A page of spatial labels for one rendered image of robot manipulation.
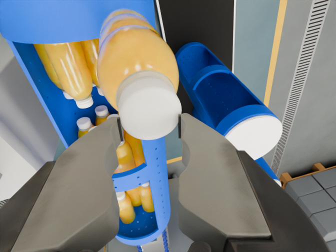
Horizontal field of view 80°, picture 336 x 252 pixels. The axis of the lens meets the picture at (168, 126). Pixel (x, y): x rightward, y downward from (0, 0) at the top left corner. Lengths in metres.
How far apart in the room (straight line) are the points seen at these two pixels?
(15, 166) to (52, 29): 0.43
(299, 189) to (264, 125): 2.86
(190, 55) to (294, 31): 0.97
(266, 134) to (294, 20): 1.35
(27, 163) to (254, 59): 1.84
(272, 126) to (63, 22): 0.80
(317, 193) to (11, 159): 3.61
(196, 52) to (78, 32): 1.29
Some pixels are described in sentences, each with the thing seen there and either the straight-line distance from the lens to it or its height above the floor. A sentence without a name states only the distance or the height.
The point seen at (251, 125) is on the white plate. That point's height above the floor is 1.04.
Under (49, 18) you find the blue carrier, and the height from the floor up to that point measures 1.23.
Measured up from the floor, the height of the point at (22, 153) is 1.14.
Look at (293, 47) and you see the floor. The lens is 2.23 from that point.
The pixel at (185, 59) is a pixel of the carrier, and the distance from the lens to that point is 1.58.
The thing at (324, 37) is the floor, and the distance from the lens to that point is 2.40.
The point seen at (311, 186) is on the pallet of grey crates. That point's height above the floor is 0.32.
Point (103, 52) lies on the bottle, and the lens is 0.17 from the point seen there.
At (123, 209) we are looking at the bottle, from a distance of 0.88.
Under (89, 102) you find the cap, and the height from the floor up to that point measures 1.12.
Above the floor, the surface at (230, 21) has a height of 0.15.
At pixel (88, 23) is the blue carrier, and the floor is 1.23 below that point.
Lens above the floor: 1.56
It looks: 48 degrees down
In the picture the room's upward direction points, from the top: 162 degrees clockwise
